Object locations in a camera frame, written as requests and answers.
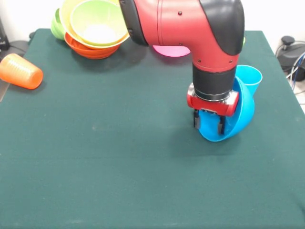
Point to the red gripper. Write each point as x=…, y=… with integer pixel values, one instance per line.
x=212, y=106

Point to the light blue bowl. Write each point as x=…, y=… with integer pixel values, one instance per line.
x=245, y=112

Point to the light blue cup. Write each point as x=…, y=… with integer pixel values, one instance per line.
x=250, y=76

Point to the large pink bowl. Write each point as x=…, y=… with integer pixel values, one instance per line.
x=171, y=51

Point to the red-orange bowl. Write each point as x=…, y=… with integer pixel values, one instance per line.
x=93, y=53

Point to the large green bowl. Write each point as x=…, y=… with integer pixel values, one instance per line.
x=95, y=21

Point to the large orange bowl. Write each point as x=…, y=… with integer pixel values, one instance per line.
x=65, y=19

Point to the small green bowl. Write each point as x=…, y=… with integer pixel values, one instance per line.
x=56, y=28

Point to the red-orange cup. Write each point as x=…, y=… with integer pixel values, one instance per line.
x=20, y=71

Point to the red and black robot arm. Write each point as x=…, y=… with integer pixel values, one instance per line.
x=181, y=28

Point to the dark green tablecloth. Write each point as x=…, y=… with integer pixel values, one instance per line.
x=119, y=167

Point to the black stand base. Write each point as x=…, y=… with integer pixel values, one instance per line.
x=290, y=52

